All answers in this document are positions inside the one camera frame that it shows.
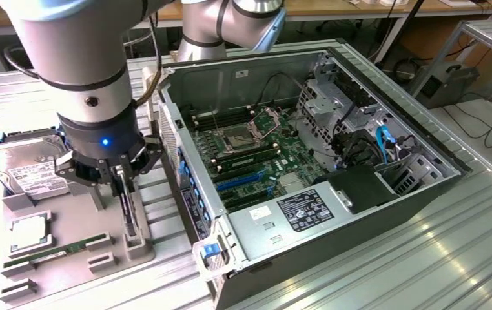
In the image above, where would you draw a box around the metal disk bay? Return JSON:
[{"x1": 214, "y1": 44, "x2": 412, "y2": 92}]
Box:
[{"x1": 373, "y1": 154, "x2": 461, "y2": 198}]

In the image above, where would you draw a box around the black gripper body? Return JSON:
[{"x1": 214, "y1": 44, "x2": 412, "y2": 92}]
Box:
[{"x1": 57, "y1": 103, "x2": 146, "y2": 187}]

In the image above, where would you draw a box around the perforated metal drive cage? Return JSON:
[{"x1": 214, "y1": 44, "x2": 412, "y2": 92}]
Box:
[{"x1": 294, "y1": 77, "x2": 346, "y2": 163}]

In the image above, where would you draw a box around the silver CPU chip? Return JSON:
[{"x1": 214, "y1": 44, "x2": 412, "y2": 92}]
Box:
[{"x1": 9, "y1": 215, "x2": 53, "y2": 253}]

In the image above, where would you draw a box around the black RAM slot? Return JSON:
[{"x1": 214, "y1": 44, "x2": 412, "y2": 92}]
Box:
[
  {"x1": 190, "y1": 108, "x2": 254, "y2": 125},
  {"x1": 194, "y1": 115, "x2": 257, "y2": 132}
]

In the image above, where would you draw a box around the CPU socket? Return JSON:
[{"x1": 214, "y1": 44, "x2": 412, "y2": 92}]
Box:
[{"x1": 221, "y1": 124, "x2": 266, "y2": 153}]

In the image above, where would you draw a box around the black wire bundle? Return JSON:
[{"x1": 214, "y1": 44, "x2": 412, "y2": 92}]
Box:
[{"x1": 330, "y1": 129, "x2": 385, "y2": 169}]

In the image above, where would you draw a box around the blue wire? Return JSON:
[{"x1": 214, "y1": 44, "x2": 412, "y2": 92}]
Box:
[{"x1": 374, "y1": 125, "x2": 398, "y2": 167}]

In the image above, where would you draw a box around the thin metal locking lever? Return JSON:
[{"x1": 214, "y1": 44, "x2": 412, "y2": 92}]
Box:
[{"x1": 210, "y1": 111, "x2": 225, "y2": 137}]

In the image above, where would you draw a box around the grey power supply unit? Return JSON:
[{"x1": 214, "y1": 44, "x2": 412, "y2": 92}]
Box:
[{"x1": 226, "y1": 181, "x2": 354, "y2": 262}]

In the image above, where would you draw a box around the black graphics card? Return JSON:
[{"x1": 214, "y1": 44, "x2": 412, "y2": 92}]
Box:
[{"x1": 113, "y1": 164, "x2": 140, "y2": 240}]

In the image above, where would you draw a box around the silver hard disk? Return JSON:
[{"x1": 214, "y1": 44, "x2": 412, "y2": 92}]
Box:
[{"x1": 0, "y1": 134, "x2": 74, "y2": 198}]

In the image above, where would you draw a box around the blue card retainer strip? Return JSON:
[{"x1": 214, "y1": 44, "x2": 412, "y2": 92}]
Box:
[{"x1": 176, "y1": 145, "x2": 213, "y2": 227}]

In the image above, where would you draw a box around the wooden desk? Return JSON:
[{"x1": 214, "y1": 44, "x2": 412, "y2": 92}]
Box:
[{"x1": 0, "y1": 0, "x2": 492, "y2": 24}]

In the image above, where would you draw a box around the grey equipment box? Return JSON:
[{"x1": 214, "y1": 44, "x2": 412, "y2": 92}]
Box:
[{"x1": 410, "y1": 60, "x2": 480, "y2": 109}]

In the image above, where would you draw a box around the grey parts rack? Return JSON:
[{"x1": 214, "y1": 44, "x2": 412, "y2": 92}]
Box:
[{"x1": 0, "y1": 174, "x2": 157, "y2": 303}]

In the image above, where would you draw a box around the blue case latch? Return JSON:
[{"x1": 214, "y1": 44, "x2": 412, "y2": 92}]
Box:
[{"x1": 201, "y1": 243, "x2": 221, "y2": 260}]

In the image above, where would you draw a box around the black expansion slot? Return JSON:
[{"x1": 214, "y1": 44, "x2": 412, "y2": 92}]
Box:
[
  {"x1": 228, "y1": 192, "x2": 278, "y2": 209},
  {"x1": 220, "y1": 187, "x2": 272, "y2": 203}
]

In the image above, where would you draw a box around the braided gripper cable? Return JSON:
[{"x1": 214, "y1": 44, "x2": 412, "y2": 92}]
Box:
[{"x1": 134, "y1": 0, "x2": 165, "y2": 107}]

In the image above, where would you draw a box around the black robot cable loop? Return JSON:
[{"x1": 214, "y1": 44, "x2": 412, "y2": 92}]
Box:
[{"x1": 4, "y1": 44, "x2": 42, "y2": 80}]

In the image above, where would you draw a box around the blue expansion slot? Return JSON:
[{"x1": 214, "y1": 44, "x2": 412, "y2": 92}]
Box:
[{"x1": 216, "y1": 170, "x2": 265, "y2": 192}]

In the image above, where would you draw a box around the green RAM stick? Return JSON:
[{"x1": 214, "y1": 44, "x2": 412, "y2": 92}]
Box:
[
  {"x1": 212, "y1": 145, "x2": 282, "y2": 172},
  {"x1": 2, "y1": 234, "x2": 108, "y2": 268}
]

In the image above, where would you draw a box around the green motherboard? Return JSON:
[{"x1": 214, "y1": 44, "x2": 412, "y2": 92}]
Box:
[{"x1": 188, "y1": 103, "x2": 337, "y2": 211}]

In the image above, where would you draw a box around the black open PC case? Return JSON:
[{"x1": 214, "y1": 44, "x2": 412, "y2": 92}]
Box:
[{"x1": 141, "y1": 45, "x2": 473, "y2": 310}]

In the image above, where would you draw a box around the aluminium frame table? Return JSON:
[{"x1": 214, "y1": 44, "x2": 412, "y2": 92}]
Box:
[{"x1": 444, "y1": 19, "x2": 492, "y2": 85}]

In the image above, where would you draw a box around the long black wire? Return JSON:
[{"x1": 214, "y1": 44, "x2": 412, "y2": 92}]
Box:
[{"x1": 260, "y1": 72, "x2": 305, "y2": 112}]

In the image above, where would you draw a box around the metal socket cover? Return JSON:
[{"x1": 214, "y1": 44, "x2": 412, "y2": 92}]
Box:
[{"x1": 248, "y1": 107, "x2": 284, "y2": 138}]

